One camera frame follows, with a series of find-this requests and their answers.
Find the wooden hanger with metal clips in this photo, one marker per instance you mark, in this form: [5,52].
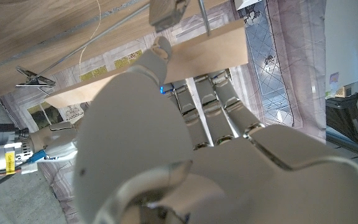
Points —
[204,56]

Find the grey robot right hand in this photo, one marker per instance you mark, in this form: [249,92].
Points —
[54,138]

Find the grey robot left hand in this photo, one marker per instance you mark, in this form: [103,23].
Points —
[166,161]

